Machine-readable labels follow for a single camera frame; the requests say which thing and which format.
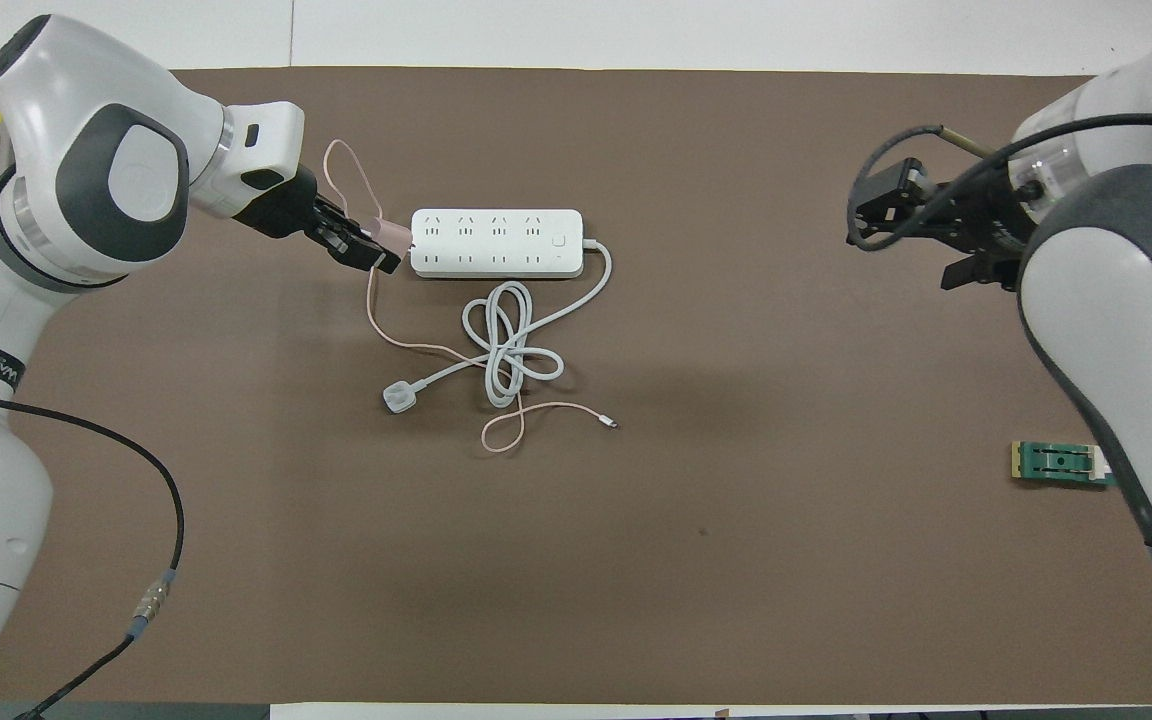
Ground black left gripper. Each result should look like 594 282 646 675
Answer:
234 165 404 276

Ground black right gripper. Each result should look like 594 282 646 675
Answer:
848 157 1027 292

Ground pink charging cable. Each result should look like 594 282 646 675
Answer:
324 138 619 453

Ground white power strip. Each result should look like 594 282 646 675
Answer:
409 208 585 279

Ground brown table mat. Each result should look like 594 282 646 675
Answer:
0 66 1152 706

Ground white power strip cord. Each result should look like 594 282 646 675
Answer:
381 238 614 416

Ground green knife switch block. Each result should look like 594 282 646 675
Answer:
1011 440 1117 489

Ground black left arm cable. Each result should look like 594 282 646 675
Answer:
0 388 185 720

